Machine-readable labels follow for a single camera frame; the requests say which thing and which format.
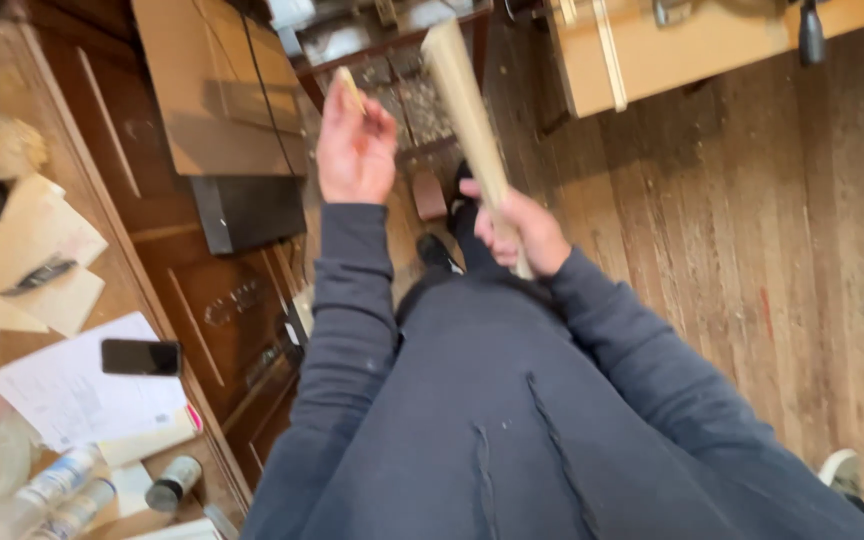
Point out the person's left hand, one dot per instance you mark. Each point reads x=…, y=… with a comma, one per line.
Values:
x=353, y=154

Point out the person's right hand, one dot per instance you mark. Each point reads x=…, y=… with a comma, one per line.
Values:
x=526, y=229

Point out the small wooden piece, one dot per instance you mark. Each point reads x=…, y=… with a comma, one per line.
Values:
x=352, y=88

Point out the long light wooden stick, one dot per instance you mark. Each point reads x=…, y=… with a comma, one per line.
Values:
x=469, y=124

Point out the person's black shoe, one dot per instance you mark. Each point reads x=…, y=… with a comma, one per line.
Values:
x=463, y=196
x=438, y=255

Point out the brown wooden block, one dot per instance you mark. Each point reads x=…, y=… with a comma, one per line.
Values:
x=430, y=195

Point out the black box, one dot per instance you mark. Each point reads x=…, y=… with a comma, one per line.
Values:
x=248, y=214

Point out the person's dark blue clothing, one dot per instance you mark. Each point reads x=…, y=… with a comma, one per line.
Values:
x=537, y=420

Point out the thin wooden strip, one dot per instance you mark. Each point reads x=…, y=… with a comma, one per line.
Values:
x=610, y=56

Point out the brown wooden cabinet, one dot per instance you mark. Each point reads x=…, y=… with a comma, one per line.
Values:
x=177, y=247

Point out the light wooden workbench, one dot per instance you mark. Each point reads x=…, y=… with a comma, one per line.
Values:
x=702, y=45

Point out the black smartphone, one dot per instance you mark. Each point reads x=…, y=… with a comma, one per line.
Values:
x=141, y=357

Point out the pile of beige paper pieces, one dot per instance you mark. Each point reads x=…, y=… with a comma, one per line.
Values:
x=27, y=262

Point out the clear bowl of wood shavings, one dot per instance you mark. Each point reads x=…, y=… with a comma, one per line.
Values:
x=1, y=146

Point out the white paper sheets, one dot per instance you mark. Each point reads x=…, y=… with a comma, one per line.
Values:
x=83, y=390

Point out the small grey black can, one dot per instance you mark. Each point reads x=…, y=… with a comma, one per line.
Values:
x=173, y=484

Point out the white spray can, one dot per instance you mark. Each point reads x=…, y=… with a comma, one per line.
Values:
x=76, y=514
x=49, y=487

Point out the dark red wooden frame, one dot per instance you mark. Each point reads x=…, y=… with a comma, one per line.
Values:
x=394, y=75

